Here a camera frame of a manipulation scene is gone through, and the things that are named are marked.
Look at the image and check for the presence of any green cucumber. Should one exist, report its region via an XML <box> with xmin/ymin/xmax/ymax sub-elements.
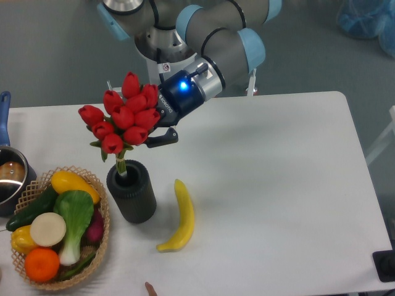
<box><xmin>6</xmin><ymin>185</ymin><xmax>58</xmax><ymax>232</ymax></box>

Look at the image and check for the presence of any person fingertip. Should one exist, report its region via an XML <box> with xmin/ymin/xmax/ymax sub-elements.
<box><xmin>144</xmin><ymin>282</ymin><xmax>157</xmax><ymax>296</ymax></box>

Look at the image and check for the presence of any dark grey ribbed vase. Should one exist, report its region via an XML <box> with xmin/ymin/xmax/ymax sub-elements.
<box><xmin>106</xmin><ymin>160</ymin><xmax>157</xmax><ymax>224</ymax></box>

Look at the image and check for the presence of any green bok choy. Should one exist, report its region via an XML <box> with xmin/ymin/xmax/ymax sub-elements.
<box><xmin>54</xmin><ymin>190</ymin><xmax>94</xmax><ymax>266</ymax></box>

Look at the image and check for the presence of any black device at edge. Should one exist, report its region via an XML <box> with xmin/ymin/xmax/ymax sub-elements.
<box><xmin>372</xmin><ymin>250</ymin><xmax>394</xmax><ymax>282</ymax></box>

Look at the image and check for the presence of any orange fruit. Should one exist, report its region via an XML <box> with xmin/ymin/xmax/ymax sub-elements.
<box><xmin>24</xmin><ymin>248</ymin><xmax>60</xmax><ymax>282</ymax></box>

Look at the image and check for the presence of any red tulip bouquet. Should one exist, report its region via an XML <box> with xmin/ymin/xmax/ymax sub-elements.
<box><xmin>78</xmin><ymin>72</ymin><xmax>160</xmax><ymax>178</ymax></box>

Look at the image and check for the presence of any blue plastic bag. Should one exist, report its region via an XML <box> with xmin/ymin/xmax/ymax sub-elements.
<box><xmin>336</xmin><ymin>1</ymin><xmax>394</xmax><ymax>57</ymax></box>

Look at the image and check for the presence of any yellow squash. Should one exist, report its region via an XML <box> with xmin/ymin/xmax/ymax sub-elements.
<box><xmin>51</xmin><ymin>171</ymin><xmax>100</xmax><ymax>205</ymax></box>

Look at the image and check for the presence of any green bean pod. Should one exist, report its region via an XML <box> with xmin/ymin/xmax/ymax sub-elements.
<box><xmin>59</xmin><ymin>253</ymin><xmax>96</xmax><ymax>281</ymax></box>

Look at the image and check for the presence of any woven wicker basket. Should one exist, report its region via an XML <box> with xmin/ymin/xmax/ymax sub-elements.
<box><xmin>11</xmin><ymin>166</ymin><xmax>110</xmax><ymax>291</ymax></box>

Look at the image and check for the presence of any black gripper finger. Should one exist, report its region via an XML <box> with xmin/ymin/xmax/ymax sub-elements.
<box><xmin>144</xmin><ymin>127</ymin><xmax>178</xmax><ymax>148</ymax></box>

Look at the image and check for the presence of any white frame at right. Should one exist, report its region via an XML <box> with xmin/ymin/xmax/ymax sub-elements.
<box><xmin>365</xmin><ymin>106</ymin><xmax>394</xmax><ymax>166</ymax></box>

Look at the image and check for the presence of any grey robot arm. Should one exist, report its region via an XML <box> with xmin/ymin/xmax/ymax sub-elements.
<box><xmin>98</xmin><ymin>1</ymin><xmax>282</xmax><ymax>147</ymax></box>

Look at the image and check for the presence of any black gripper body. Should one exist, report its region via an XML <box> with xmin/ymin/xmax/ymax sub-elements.
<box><xmin>156</xmin><ymin>70</ymin><xmax>204</xmax><ymax>127</ymax></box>

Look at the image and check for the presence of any purple sweet potato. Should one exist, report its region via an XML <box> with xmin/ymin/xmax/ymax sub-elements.
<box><xmin>85</xmin><ymin>208</ymin><xmax>104</xmax><ymax>244</ymax></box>

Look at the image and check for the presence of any yellow bell pepper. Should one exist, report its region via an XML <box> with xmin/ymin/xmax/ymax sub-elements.
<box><xmin>11</xmin><ymin>225</ymin><xmax>38</xmax><ymax>255</ymax></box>

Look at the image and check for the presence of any white round radish slice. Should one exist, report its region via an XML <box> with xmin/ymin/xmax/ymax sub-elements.
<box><xmin>30</xmin><ymin>212</ymin><xmax>66</xmax><ymax>247</ymax></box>

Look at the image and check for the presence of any blue handled saucepan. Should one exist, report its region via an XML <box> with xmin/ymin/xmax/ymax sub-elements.
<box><xmin>1</xmin><ymin>91</ymin><xmax>36</xmax><ymax>217</ymax></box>

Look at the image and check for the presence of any yellow banana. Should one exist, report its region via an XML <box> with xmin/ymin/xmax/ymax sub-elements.
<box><xmin>156</xmin><ymin>179</ymin><xmax>195</xmax><ymax>252</ymax></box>

